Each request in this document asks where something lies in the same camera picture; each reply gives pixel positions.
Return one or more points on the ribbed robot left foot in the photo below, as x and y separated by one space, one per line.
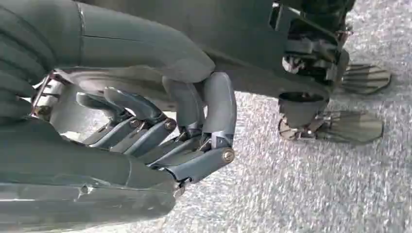
367 80

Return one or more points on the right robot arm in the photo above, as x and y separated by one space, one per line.
19 48

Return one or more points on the ribbed robot right foot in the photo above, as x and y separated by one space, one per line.
351 127

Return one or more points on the ribbed robot foot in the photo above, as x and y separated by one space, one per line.
351 127
367 80

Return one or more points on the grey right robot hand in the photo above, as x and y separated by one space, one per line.
135 54

